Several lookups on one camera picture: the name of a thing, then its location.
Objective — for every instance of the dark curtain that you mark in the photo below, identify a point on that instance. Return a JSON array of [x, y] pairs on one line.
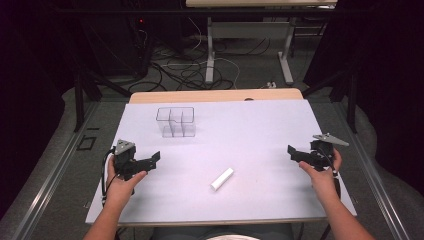
[[386, 83], [30, 100]]

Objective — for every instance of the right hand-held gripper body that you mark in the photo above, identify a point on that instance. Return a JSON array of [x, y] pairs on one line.
[[321, 151]]

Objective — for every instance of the clear plastic organizer box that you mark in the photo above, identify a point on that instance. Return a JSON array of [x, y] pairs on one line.
[[176, 121]]

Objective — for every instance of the black computer tower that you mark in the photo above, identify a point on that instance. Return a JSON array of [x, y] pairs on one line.
[[130, 43]]

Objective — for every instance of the white table mat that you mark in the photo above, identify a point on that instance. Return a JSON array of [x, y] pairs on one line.
[[233, 150]]

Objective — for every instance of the wooden table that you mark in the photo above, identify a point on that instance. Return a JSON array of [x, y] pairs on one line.
[[213, 95]]

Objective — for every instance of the white desk with metal legs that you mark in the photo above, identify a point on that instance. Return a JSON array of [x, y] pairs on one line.
[[260, 30]]

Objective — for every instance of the person's right hand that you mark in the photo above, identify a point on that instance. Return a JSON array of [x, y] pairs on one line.
[[321, 181]]

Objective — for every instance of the person's left hand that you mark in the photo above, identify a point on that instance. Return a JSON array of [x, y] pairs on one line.
[[121, 188]]

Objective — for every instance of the metal floor rail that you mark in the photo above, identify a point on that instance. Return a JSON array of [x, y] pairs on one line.
[[50, 176], [373, 180]]

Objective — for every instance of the white rectangular tube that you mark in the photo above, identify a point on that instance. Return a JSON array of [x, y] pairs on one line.
[[222, 179]]

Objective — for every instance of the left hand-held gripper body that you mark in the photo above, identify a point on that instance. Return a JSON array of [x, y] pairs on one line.
[[128, 163]]

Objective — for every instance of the white power plug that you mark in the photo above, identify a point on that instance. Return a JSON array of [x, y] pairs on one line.
[[271, 84]]

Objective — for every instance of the black metal stand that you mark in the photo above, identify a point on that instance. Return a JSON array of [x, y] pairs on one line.
[[83, 90], [346, 93]]

